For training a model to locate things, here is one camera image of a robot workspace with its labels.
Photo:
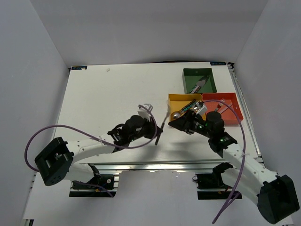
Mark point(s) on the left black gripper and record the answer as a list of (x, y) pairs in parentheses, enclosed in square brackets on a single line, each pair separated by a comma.
[(153, 130)]

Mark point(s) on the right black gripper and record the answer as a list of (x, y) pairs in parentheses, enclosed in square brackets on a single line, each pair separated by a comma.
[(186, 122)]

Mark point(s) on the teal handle spoon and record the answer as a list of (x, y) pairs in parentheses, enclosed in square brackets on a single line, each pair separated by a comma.
[(191, 105)]

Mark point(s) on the dark handle fork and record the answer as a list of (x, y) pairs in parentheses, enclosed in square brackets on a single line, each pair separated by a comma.
[(163, 124)]

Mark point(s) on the pink handle fork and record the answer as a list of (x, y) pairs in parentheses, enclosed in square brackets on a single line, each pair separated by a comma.
[(224, 109)]

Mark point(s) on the teal handle fork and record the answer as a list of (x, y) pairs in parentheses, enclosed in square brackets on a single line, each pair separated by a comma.
[(220, 104)]

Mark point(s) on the teal handle knife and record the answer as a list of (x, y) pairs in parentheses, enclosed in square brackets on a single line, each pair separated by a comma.
[(199, 85)]

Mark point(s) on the pink handle spoon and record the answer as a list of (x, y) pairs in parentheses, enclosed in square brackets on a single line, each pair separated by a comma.
[(176, 115)]

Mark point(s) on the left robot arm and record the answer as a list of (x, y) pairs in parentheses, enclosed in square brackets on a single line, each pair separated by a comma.
[(59, 160)]

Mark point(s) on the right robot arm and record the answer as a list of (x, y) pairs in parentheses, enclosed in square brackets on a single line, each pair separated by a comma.
[(275, 196)]

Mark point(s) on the yellow box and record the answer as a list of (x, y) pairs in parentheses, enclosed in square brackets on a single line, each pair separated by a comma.
[(178, 101)]

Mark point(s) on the red box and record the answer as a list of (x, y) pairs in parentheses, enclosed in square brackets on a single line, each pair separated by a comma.
[(231, 100)]

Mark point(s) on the green box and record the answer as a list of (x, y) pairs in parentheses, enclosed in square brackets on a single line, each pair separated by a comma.
[(191, 75)]

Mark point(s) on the right blue table sticker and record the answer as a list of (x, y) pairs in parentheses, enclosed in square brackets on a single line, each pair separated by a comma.
[(217, 63)]

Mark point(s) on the blue table sticker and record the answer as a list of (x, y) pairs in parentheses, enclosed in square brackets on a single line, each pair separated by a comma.
[(83, 67), (217, 63)]

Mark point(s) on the left blue table sticker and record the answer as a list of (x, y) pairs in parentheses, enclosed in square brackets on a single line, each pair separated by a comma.
[(83, 67)]

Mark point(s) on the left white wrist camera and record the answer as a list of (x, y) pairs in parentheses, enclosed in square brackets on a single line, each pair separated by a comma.
[(144, 111)]

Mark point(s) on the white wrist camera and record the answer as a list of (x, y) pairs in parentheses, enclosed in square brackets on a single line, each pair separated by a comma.
[(200, 108), (144, 111)]

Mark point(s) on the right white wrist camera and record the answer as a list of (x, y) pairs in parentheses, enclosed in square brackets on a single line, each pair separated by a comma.
[(200, 108)]

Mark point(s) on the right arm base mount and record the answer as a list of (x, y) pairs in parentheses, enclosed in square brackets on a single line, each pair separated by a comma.
[(209, 188)]

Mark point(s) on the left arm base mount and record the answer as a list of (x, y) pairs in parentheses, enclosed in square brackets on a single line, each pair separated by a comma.
[(99, 186)]

